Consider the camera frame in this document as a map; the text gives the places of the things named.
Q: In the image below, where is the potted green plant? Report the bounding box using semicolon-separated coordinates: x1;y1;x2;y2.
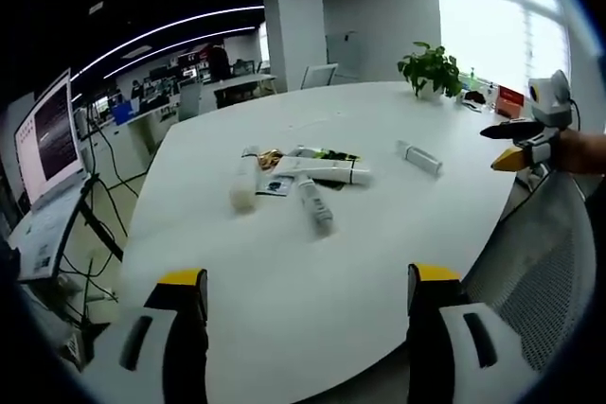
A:
396;41;464;101

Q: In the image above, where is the blue storage box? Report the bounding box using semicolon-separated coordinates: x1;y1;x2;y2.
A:
111;100;141;127

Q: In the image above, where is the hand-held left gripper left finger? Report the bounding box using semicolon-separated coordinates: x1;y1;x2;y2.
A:
88;268;209;404

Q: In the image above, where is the black green skincare sachet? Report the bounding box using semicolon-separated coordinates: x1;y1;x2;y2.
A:
296;144;363;163

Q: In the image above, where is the computer monitor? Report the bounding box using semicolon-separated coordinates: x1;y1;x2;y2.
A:
12;68;87;206

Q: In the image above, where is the white keyboard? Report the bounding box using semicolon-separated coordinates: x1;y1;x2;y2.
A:
9;185;81;280

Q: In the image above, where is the white office chair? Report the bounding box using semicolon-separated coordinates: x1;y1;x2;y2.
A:
300;62;340;91

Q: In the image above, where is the red box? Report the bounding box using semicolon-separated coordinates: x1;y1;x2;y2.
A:
493;84;526;118

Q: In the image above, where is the gold print skincare sachet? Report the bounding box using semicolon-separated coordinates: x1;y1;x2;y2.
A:
241;144;287;172

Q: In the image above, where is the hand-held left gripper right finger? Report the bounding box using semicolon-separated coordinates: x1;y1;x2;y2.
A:
405;262;521;404

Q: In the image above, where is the person's right hand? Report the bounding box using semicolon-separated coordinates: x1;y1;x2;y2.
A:
551;129;606;173

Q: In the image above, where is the white skincare tube black print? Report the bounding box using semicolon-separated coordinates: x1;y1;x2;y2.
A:
295;176;338;238

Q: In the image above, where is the white side desk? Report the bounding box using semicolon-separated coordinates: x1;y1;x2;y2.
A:
212;73;277;109

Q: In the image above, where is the dark print skincare sachet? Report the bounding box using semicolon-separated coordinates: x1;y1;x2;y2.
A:
254;172;295;198

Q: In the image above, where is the black cable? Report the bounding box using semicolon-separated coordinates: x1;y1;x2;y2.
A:
56;105;143;329

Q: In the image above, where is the grey mesh office chair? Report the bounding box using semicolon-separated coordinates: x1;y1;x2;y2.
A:
459;170;597;377

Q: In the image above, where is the small white skincare bottle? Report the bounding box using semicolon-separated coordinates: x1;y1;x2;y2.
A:
395;139;444;178

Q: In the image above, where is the cream skincare bottle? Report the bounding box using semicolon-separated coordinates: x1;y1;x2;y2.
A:
228;158;259;212

